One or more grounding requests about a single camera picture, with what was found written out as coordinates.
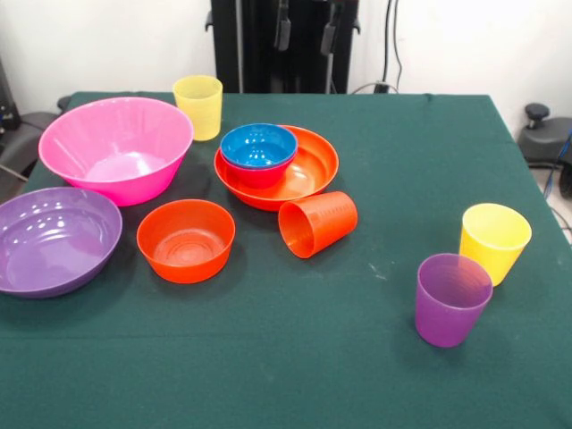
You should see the small blue bowl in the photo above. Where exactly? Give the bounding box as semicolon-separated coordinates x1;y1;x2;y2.
219;123;299;170

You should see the black hanging cable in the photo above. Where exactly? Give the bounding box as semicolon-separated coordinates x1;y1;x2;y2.
383;0;406;93

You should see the purple cup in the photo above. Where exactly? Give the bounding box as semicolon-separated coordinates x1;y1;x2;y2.
414;253;494;349

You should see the large orange bowl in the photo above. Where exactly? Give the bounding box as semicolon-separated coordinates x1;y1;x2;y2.
214;124;340;213

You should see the tangle of floor cables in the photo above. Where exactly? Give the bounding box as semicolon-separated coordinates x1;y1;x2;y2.
540;129;572;233

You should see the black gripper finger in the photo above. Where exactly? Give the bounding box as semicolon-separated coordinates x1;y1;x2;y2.
319;0;342;55
273;0;292;51

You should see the black pedestal foot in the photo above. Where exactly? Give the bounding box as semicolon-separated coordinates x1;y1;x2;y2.
0;111;62;189
517;102;572;167

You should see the dark green tablecloth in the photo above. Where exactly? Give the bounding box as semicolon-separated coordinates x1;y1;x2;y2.
0;91;572;429

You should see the small orange bowl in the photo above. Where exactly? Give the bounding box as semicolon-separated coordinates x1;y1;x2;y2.
136;198;237;285

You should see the orange cup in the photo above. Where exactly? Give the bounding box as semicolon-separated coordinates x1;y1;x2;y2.
277;190;359;259

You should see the purple bowl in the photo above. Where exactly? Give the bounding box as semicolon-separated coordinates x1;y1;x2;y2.
0;186;124;299

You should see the pale yellow cup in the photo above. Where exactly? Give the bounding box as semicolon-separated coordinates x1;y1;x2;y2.
172;74;223;142

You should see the large pink bowl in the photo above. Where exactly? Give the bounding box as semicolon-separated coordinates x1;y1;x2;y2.
38;96;196;207

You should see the bright yellow cup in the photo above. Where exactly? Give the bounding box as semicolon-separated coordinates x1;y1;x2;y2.
458;202;534;288

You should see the small pink-red bowl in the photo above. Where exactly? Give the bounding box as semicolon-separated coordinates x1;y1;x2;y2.
221;150;299;190

